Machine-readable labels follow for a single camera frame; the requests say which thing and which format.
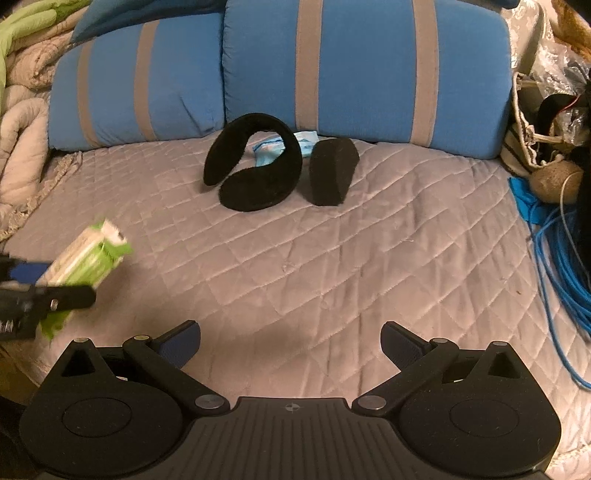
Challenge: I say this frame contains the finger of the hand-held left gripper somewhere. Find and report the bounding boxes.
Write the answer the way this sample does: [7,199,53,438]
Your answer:
[0,258,54,283]
[14,285,97,311]

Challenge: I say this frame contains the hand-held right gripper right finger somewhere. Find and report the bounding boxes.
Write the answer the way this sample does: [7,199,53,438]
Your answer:
[352,322,527,414]

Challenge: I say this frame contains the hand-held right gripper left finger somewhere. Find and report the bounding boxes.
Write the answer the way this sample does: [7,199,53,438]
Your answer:
[53,320,230,411]

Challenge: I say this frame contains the green tissue packet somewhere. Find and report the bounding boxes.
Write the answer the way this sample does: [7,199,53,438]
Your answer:
[36,219,134,347]

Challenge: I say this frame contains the grey quilted bedspread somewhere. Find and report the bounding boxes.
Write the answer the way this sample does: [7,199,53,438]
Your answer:
[0,138,587,462]

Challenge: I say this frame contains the beige quilt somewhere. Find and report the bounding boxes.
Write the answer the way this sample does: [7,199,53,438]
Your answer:
[0,32,84,243]

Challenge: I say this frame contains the black fleece earmuffs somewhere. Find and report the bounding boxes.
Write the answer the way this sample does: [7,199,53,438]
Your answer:
[203,113,304,213]

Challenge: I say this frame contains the blue cloth piece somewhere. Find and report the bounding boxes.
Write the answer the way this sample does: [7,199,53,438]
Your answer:
[509,176,546,224]

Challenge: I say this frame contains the light blue small packet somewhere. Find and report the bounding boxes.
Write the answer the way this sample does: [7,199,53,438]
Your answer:
[252,138,284,168]
[294,130,319,158]

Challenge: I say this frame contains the brown plush ball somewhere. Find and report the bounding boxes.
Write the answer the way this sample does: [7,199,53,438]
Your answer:
[529,161,585,204]

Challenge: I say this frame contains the small blue grey-striped pillow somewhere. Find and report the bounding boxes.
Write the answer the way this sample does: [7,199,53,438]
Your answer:
[47,11,226,152]

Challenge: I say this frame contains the green cloth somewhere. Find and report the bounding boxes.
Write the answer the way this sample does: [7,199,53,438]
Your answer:
[0,0,93,88]

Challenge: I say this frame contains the striped canvas bag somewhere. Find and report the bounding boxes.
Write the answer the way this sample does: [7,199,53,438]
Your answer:
[501,71,591,178]

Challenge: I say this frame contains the large blue grey-striped pillow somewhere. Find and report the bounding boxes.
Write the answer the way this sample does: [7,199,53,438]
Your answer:
[222,0,513,161]

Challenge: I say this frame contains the dark blue blanket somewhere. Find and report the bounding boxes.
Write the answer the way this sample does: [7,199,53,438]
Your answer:
[71,0,229,43]

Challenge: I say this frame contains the clear plastic bag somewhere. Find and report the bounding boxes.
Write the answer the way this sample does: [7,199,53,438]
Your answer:
[531,41,591,139]

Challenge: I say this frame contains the silver patterned cloth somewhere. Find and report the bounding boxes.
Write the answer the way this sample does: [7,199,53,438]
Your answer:
[503,0,555,75]

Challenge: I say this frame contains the brown teddy bear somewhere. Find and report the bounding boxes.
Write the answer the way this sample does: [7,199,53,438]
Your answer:
[551,0,591,42]

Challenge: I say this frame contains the blue cable coil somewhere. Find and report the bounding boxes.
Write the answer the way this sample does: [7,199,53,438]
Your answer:
[531,203,591,388]

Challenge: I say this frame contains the black strap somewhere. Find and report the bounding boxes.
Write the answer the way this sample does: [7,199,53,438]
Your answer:
[538,92,578,139]

